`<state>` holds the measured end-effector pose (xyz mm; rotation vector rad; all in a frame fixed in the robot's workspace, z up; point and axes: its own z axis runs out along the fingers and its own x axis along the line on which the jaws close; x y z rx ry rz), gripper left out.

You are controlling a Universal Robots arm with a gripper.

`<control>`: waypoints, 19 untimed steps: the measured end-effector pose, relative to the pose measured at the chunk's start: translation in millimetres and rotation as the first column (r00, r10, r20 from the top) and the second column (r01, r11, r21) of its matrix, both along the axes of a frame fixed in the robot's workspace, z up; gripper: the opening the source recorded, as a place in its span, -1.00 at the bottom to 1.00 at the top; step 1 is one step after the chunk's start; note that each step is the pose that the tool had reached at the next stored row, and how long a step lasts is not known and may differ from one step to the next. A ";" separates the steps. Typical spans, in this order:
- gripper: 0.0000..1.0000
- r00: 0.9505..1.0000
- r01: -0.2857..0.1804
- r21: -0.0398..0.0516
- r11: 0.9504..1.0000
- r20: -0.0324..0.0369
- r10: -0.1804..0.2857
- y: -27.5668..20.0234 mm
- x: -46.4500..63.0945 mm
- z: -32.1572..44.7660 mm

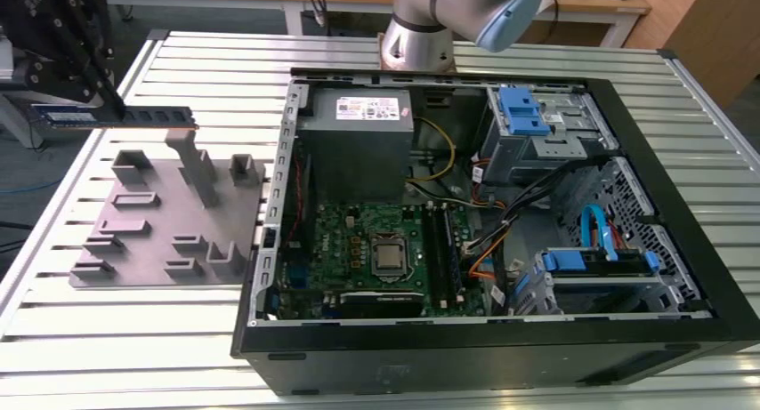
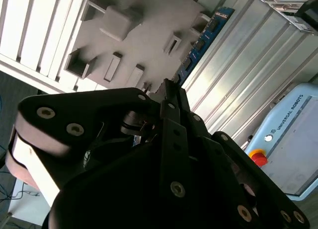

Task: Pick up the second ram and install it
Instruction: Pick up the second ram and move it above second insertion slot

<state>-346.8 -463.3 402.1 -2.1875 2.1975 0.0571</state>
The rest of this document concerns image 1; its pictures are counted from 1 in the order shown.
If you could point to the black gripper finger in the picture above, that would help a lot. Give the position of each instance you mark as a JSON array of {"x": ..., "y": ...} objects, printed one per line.
[{"x": 98, "y": 67}]

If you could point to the blue RAM stick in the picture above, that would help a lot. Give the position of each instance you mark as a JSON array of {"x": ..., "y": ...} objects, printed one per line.
[{"x": 161, "y": 116}]

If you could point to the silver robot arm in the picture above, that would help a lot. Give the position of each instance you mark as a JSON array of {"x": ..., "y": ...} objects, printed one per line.
[{"x": 416, "y": 41}]

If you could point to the black RAM slot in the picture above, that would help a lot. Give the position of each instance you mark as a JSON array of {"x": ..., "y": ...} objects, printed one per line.
[
  {"x": 436, "y": 259},
  {"x": 442, "y": 259},
  {"x": 446, "y": 206}
]

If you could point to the white desk leg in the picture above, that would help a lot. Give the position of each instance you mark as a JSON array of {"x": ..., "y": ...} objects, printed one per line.
[{"x": 18, "y": 138}]

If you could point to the grey parts rack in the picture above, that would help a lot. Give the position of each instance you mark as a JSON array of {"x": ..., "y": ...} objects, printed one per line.
[{"x": 173, "y": 196}]

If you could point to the grey power supply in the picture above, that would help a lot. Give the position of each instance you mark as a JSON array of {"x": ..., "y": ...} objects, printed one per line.
[{"x": 356, "y": 161}]

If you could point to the green motherboard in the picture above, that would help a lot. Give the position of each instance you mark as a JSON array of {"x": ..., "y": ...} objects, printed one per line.
[{"x": 368, "y": 214}]

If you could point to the blue board connector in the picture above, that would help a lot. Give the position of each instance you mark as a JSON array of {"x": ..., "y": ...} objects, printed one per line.
[{"x": 298, "y": 278}]

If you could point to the CPU socket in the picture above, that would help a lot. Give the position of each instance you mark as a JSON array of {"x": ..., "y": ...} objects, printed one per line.
[{"x": 389, "y": 238}]

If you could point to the silver CPU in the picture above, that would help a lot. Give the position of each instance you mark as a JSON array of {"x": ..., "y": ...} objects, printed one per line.
[{"x": 389, "y": 255}]

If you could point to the black graphics card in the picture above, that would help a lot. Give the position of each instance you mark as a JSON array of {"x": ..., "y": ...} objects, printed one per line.
[{"x": 380, "y": 305}]

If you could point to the silver drive cage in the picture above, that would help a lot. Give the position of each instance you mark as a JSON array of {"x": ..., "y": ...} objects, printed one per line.
[{"x": 559, "y": 147}]

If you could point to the black PC case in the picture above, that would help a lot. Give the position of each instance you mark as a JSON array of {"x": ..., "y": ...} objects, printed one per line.
[{"x": 416, "y": 365}]

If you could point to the blue disk carrier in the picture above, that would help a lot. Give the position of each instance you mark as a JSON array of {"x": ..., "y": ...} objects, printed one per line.
[{"x": 524, "y": 294}]

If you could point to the hard disk in blue carrier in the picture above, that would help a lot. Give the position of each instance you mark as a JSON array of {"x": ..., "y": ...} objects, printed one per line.
[{"x": 571, "y": 261}]

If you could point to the silver disk bay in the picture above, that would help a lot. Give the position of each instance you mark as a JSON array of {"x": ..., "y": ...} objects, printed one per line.
[{"x": 593, "y": 285}]

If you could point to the brown wooden cabinet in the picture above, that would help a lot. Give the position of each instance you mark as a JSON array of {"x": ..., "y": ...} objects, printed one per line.
[{"x": 712, "y": 36}]

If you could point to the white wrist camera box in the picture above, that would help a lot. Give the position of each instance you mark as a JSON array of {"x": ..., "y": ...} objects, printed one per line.
[{"x": 12, "y": 65}]

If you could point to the blue drive bracket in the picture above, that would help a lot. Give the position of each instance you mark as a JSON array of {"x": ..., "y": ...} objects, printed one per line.
[{"x": 517, "y": 103}]

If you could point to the wooden desk white frame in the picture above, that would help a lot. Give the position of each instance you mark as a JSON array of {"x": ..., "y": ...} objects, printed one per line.
[{"x": 593, "y": 3}]

